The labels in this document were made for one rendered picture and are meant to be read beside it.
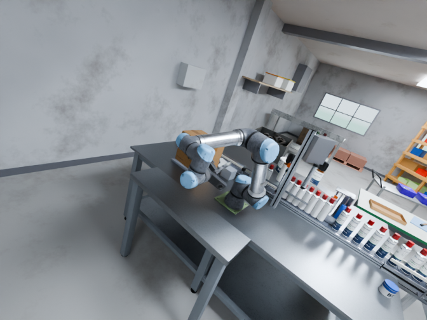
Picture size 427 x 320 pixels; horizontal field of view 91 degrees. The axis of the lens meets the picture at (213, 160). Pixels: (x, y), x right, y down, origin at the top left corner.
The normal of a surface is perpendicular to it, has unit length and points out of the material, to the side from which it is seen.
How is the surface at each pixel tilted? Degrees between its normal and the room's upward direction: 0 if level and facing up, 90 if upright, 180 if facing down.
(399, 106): 90
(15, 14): 90
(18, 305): 0
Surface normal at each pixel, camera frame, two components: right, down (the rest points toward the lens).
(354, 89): -0.60, 0.15
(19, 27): 0.74, 0.47
